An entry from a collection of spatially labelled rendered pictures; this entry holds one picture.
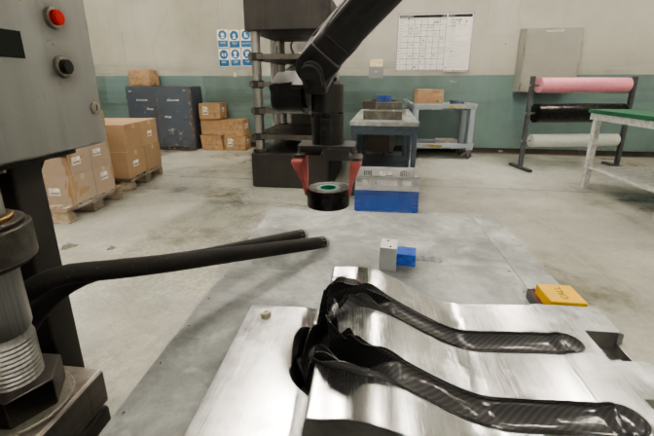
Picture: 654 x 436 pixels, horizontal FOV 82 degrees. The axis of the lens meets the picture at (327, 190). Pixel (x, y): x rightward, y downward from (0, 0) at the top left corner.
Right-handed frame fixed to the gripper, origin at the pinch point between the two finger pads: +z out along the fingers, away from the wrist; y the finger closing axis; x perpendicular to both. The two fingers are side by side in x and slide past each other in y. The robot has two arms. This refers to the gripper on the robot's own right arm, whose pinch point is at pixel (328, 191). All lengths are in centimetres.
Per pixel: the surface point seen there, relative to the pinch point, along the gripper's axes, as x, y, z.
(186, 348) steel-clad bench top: 21.7, 19.7, 19.3
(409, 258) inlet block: -6.3, -16.6, 16.4
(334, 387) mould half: 40.4, -4.9, 6.0
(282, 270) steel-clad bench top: -4.5, 10.6, 19.6
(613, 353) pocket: 23.9, -39.0, 13.4
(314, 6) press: -344, 50, -90
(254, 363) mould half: 30.2, 6.0, 13.3
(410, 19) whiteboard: -603, -70, -111
